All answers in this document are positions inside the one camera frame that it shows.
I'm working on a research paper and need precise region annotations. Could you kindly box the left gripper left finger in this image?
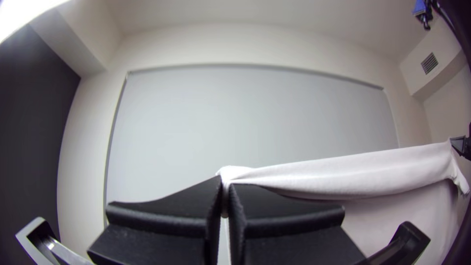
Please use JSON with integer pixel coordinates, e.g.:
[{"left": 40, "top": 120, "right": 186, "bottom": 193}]
[{"left": 87, "top": 175, "right": 223, "bottom": 265}]

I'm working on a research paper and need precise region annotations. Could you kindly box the grey t-shirt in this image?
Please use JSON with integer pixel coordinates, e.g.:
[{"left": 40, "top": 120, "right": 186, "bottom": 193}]
[{"left": 215, "top": 139, "right": 471, "bottom": 265}]

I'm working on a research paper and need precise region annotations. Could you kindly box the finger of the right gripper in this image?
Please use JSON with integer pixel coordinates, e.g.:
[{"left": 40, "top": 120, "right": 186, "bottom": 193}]
[{"left": 449, "top": 134, "right": 471, "bottom": 161}]

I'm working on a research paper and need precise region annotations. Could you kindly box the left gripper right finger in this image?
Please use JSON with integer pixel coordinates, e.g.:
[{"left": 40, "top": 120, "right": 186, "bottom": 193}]
[{"left": 227, "top": 183, "right": 367, "bottom": 265}]

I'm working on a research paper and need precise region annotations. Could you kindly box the wall air vent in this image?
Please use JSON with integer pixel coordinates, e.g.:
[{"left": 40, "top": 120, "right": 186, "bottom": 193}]
[{"left": 420, "top": 52, "right": 439, "bottom": 76}]

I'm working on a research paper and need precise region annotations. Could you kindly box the large grey wall board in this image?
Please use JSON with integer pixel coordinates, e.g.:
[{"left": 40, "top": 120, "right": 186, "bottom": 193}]
[{"left": 105, "top": 64, "right": 400, "bottom": 223}]

